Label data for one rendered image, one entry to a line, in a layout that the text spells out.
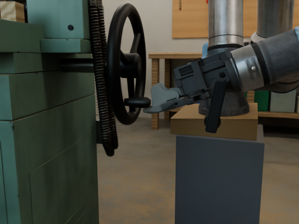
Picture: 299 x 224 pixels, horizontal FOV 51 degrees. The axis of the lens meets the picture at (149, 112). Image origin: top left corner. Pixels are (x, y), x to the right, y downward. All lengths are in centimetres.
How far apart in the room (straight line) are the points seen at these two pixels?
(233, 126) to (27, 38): 72
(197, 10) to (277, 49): 337
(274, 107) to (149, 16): 190
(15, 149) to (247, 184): 77
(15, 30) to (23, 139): 22
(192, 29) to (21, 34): 339
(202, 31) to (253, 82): 332
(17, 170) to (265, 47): 54
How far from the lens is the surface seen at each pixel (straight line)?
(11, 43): 65
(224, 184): 115
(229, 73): 64
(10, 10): 70
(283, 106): 351
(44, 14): 76
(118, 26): 66
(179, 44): 401
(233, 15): 80
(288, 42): 65
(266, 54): 64
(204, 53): 116
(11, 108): 65
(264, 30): 110
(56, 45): 72
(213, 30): 79
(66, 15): 73
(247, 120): 110
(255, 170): 112
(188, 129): 113
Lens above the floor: 84
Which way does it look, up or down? 10 degrees down
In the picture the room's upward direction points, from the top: straight up
